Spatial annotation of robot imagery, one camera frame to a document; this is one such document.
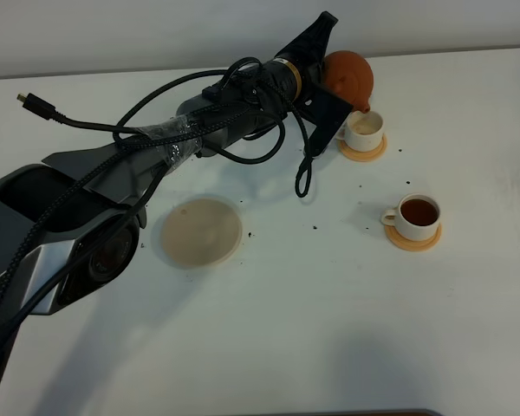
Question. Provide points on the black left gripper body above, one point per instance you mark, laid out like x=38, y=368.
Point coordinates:
x=304, y=59

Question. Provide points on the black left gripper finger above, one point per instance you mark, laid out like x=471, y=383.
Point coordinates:
x=315, y=37

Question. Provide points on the brown clay teapot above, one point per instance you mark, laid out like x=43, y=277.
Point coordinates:
x=350, y=77

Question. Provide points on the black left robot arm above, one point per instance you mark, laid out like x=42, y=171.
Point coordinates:
x=71, y=224

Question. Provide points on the beige round teapot coaster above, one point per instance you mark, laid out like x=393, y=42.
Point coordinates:
x=201, y=233

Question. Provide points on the far white teacup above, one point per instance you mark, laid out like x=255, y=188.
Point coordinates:
x=362, y=132

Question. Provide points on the white teacup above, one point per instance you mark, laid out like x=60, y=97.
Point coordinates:
x=362, y=132
x=415, y=218

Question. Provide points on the far orange cup coaster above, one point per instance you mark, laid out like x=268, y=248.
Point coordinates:
x=363, y=157

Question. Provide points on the orange cup coaster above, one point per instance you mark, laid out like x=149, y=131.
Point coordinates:
x=414, y=245
x=363, y=157

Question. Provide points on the near orange cup coaster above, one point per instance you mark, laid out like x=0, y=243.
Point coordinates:
x=414, y=245

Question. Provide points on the near white teacup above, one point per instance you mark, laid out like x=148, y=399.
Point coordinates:
x=415, y=218

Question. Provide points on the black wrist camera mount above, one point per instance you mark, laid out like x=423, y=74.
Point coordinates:
x=327, y=111

